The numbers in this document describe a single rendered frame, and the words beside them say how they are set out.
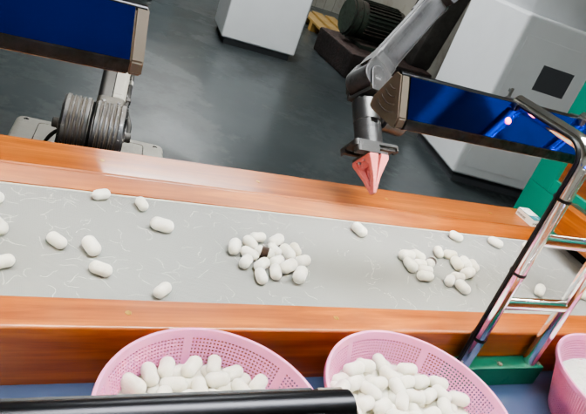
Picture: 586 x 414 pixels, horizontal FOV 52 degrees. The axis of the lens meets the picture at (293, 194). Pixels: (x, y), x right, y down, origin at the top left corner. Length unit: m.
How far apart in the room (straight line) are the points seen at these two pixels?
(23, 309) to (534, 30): 3.53
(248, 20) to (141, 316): 4.67
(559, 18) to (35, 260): 3.61
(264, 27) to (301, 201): 4.25
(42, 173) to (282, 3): 4.44
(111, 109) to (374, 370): 0.73
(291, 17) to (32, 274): 4.71
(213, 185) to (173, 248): 0.21
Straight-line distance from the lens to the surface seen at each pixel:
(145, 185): 1.08
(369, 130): 1.21
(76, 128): 1.24
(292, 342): 0.86
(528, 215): 1.61
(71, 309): 0.77
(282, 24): 5.40
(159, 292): 0.84
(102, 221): 0.98
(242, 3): 5.30
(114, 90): 1.31
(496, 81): 3.95
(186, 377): 0.77
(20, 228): 0.94
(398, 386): 0.88
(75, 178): 1.06
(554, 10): 4.07
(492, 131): 0.95
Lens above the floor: 1.27
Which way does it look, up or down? 25 degrees down
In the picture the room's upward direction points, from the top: 21 degrees clockwise
